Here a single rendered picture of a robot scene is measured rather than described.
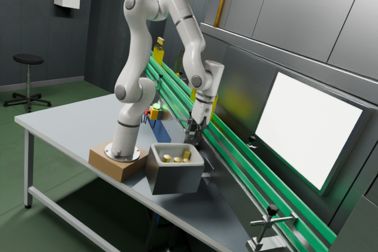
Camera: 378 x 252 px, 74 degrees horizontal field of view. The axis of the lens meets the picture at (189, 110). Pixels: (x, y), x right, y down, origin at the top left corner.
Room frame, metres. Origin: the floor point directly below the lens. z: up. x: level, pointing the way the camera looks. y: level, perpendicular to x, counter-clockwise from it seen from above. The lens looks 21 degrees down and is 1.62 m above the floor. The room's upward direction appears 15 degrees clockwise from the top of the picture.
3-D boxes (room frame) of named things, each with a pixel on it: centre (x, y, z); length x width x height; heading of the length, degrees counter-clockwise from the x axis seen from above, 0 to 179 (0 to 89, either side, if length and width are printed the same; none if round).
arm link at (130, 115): (1.21, 0.27, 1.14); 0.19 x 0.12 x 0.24; 154
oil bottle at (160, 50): (2.32, 0.39, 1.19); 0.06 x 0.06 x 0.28; 26
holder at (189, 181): (1.04, -0.02, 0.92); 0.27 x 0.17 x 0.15; 116
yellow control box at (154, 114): (1.53, 0.21, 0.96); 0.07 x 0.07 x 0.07; 26
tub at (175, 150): (1.03, 0.00, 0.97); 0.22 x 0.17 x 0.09; 116
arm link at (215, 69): (1.03, -0.05, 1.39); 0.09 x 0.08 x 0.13; 152
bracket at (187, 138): (1.19, -0.05, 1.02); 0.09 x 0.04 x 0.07; 116
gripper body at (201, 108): (1.03, -0.05, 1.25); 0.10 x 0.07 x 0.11; 26
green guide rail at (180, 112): (1.98, 0.37, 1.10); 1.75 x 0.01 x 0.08; 26
